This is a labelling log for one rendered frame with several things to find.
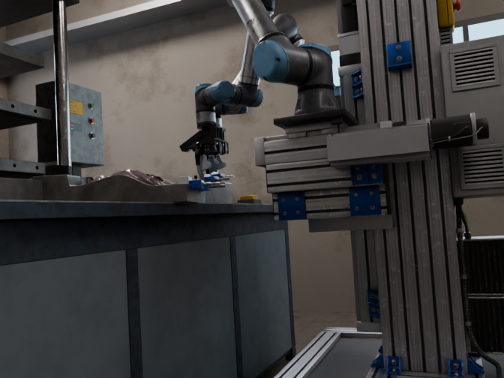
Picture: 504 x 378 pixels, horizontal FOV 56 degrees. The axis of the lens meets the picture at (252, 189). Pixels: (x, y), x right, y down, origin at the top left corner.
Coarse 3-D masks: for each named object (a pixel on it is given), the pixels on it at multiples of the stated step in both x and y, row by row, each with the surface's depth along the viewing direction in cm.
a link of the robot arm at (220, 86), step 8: (224, 80) 171; (208, 88) 174; (216, 88) 169; (224, 88) 170; (232, 88) 172; (208, 96) 174; (216, 96) 170; (224, 96) 170; (232, 96) 172; (240, 96) 176; (208, 104) 177; (216, 104) 176; (232, 104) 178
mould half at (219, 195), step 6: (168, 180) 209; (228, 186) 195; (210, 192) 181; (216, 192) 185; (222, 192) 190; (228, 192) 195; (210, 198) 181; (216, 198) 185; (222, 198) 190; (228, 198) 194
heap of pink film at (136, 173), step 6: (114, 174) 153; (120, 174) 152; (126, 174) 152; (132, 174) 153; (138, 174) 154; (144, 174) 165; (90, 180) 159; (96, 180) 155; (144, 180) 153; (150, 180) 154; (156, 180) 165
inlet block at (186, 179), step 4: (184, 176) 151; (188, 176) 151; (180, 180) 151; (184, 180) 151; (188, 180) 150; (192, 180) 151; (196, 180) 150; (200, 180) 150; (192, 184) 151; (196, 184) 150; (200, 184) 150; (204, 184) 152; (208, 184) 152; (212, 184) 152; (216, 184) 152; (192, 188) 150; (196, 188) 150; (200, 188) 151; (204, 188) 154
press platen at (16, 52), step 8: (0, 48) 199; (8, 48) 203; (16, 48) 206; (0, 56) 203; (8, 56) 203; (16, 56) 206; (24, 56) 210; (32, 56) 214; (40, 56) 218; (0, 64) 213; (8, 64) 213; (16, 64) 214; (24, 64) 214; (32, 64) 215; (40, 64) 218; (0, 72) 222; (8, 72) 223; (16, 72) 224; (24, 72) 224
